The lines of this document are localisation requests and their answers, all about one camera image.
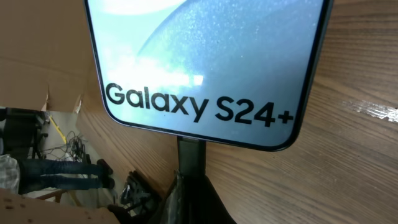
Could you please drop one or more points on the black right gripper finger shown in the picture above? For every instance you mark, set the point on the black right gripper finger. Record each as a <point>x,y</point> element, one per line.
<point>192,201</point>

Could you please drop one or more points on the blue Samsung Galaxy smartphone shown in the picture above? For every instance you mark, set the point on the blue Samsung Galaxy smartphone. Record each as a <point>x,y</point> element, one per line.
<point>235,72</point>

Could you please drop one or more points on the person legs in jeans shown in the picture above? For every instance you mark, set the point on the person legs in jeans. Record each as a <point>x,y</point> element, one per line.
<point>39,174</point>

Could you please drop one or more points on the brown cardboard box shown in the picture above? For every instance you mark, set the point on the brown cardboard box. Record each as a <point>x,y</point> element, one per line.
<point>46,54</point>

